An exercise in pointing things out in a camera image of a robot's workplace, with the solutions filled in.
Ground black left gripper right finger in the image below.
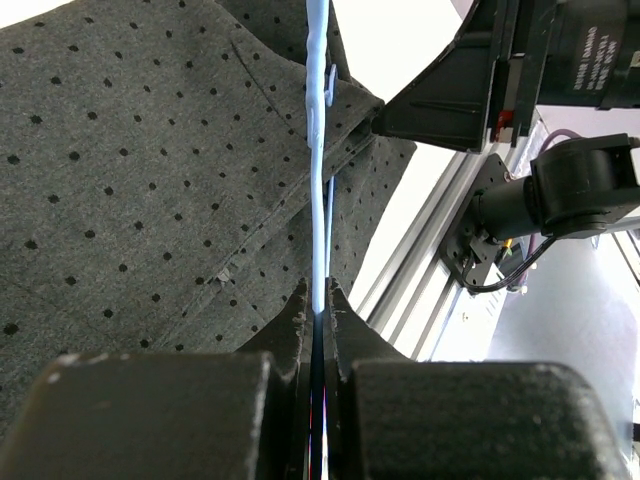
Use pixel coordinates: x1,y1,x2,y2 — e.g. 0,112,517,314
324,280,630,479

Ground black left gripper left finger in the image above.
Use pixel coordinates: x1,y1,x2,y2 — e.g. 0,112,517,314
1,280,311,479

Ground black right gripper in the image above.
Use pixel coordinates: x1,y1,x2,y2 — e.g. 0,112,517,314
372,1,639,152

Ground light blue wire hanger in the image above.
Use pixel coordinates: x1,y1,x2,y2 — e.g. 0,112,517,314
305,1,337,316

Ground grey dotted skirt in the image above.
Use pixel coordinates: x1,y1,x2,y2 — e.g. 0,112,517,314
0,0,418,441

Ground aluminium mounting rail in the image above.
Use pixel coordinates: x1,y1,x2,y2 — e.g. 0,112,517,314
349,147,486,361

